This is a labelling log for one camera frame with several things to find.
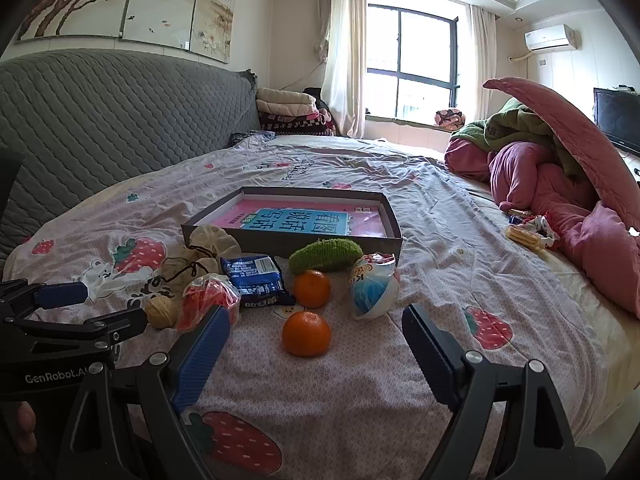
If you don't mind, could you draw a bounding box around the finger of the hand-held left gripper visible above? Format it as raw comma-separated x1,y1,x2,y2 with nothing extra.
0,308,149,350
0,280,90,322

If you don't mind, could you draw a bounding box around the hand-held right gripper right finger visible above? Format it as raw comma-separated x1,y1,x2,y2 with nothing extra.
401,303,608,480

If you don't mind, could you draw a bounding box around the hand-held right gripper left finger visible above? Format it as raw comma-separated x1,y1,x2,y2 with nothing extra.
55,304,233,480

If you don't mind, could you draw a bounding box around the red fruit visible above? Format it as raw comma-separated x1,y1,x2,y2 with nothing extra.
177,273,242,332

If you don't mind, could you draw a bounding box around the toy egg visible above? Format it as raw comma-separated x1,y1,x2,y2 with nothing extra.
348,252,399,321

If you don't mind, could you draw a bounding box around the blue cookie packet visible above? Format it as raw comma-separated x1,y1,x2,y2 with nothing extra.
220,255,296,310

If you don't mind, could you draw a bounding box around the orange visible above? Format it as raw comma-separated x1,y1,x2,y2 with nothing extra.
281,311,332,358
292,269,332,309

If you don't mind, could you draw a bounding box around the beige drawstring bag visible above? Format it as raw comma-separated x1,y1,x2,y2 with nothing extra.
162,225,243,293

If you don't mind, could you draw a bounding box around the grey cardboard box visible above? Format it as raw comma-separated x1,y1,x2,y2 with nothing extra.
181,186,404,260

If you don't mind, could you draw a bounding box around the green knitted cucumber toy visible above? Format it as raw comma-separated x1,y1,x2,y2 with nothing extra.
289,238,364,274

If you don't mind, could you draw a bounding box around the person's left hand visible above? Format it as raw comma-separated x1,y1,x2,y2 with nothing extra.
12,401,40,458

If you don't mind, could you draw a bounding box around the pink book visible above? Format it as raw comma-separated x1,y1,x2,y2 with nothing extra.
197,197,388,238

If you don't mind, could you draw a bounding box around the red white patterned packet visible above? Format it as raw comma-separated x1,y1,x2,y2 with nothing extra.
530,214,560,248

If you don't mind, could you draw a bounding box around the grey quilted headboard cover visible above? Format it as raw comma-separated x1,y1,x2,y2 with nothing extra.
0,49,261,261

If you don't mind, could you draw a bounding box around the pink quilt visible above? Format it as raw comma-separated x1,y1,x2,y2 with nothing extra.
445,137,640,318

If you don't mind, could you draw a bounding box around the blue patterned cloth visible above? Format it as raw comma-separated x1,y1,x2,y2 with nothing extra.
229,130,277,148

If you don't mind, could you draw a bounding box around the pink patterned folded blanket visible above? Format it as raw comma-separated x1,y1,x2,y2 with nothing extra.
434,108,466,128

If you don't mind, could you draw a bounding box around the green blanket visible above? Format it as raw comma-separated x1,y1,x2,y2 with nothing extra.
450,97,586,181

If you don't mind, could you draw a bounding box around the dark patterned folded blanket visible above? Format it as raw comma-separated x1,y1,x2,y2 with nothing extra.
260,109,333,136

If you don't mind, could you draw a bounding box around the pink quilted cover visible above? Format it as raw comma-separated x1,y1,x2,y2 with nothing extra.
482,77,626,221

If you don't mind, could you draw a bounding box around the beige folded blanket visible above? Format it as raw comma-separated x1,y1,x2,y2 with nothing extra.
256,87,317,116

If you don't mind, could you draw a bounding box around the cream curtain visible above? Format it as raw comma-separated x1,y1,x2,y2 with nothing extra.
315,0,368,138
467,4,498,123

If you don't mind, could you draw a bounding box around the black television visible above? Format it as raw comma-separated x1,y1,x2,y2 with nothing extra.
593,87,640,156

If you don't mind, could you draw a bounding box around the dark framed window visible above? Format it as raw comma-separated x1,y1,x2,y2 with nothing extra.
367,4,459,122

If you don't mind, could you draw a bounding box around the white air conditioner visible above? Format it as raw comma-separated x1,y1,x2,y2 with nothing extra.
524,24,577,52

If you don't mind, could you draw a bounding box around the floral wall painting panel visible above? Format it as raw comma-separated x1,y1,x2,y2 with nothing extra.
190,0,238,63
121,0,206,50
15,0,143,41

